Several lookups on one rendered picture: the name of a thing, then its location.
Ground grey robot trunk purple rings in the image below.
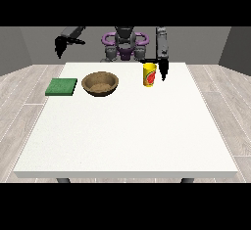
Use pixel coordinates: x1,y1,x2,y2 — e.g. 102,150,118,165
100,26,151,64

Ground brown wooden bowl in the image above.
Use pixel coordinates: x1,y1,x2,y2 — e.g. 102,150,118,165
80,70,120,98

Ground green square pad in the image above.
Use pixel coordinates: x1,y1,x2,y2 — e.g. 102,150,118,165
44,77,78,97

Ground yellow cup with melon print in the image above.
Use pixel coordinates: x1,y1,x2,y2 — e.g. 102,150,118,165
142,62,158,88

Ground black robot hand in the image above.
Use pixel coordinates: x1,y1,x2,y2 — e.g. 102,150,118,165
54,35,86,60
139,57,170,82

